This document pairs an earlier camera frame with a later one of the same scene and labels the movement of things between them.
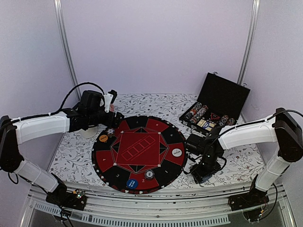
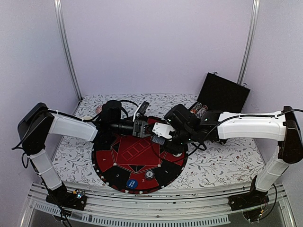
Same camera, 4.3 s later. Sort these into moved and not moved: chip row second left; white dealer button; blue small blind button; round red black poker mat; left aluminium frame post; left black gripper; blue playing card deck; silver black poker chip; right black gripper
Moved: blue playing card deck; left black gripper; right black gripper
Not moved: silver black poker chip; white dealer button; blue small blind button; round red black poker mat; chip row second left; left aluminium frame post
